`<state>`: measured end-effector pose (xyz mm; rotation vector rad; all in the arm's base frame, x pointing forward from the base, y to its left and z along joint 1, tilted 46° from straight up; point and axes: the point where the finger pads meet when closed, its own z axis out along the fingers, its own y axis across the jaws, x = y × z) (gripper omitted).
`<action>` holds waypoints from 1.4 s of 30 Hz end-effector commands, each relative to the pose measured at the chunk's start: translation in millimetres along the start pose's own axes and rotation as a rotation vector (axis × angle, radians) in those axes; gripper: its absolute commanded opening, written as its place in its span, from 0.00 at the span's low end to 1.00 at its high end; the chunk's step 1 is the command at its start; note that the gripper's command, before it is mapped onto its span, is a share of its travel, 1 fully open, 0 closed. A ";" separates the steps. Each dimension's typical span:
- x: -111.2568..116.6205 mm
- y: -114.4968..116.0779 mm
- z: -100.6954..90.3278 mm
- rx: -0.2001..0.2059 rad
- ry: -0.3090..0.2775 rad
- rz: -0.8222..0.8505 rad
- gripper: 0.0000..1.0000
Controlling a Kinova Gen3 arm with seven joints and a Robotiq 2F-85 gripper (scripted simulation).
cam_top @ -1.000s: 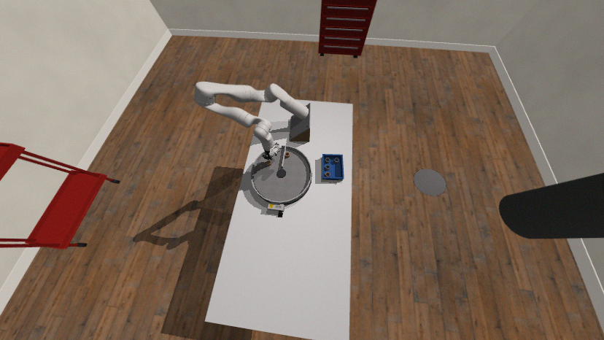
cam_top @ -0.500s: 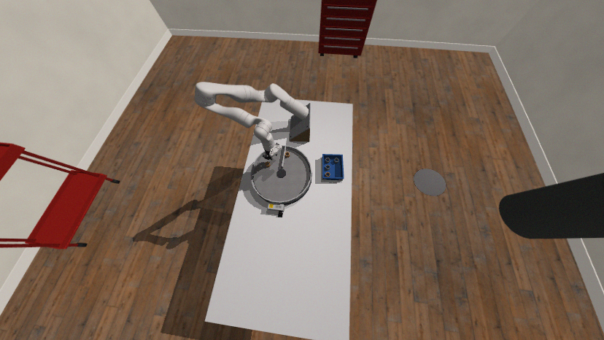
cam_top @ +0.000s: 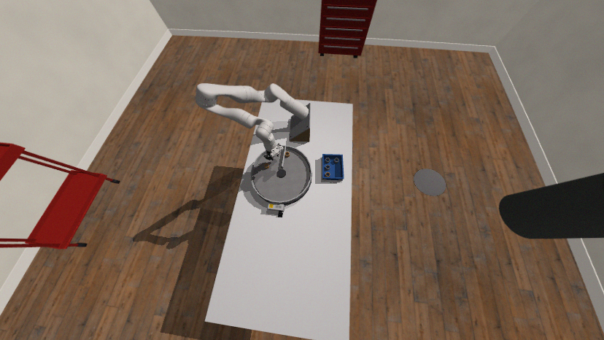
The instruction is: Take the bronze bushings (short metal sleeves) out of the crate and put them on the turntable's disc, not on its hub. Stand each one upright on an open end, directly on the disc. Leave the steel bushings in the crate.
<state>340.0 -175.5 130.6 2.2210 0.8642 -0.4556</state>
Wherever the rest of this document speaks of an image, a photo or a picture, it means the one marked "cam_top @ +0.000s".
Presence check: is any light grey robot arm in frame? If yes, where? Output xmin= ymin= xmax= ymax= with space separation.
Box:
xmin=195 ymin=83 xmax=309 ymax=158

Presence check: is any blue crate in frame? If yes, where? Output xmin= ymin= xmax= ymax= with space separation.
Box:
xmin=322 ymin=154 xmax=344 ymax=181

